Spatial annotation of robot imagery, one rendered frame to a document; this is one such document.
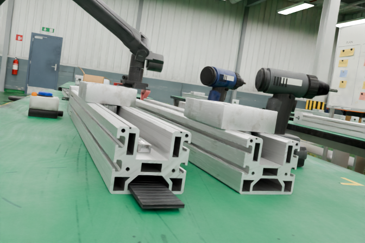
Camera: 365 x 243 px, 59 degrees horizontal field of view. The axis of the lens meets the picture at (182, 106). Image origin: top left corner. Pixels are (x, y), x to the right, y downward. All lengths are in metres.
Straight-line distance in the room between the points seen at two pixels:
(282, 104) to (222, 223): 0.46
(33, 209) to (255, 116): 0.37
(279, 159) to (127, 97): 0.36
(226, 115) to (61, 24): 11.85
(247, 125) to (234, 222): 0.22
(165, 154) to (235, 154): 0.12
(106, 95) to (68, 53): 11.48
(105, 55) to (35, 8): 2.76
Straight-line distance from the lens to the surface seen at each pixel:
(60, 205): 0.38
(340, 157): 3.27
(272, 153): 0.55
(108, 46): 12.24
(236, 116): 0.55
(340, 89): 4.29
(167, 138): 0.44
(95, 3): 1.14
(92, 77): 3.33
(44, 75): 12.21
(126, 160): 0.42
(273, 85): 0.77
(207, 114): 0.58
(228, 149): 0.53
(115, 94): 0.73
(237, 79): 1.02
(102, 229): 0.33
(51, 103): 1.04
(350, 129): 2.29
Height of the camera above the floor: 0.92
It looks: 3 degrees down
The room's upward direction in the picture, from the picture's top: 8 degrees clockwise
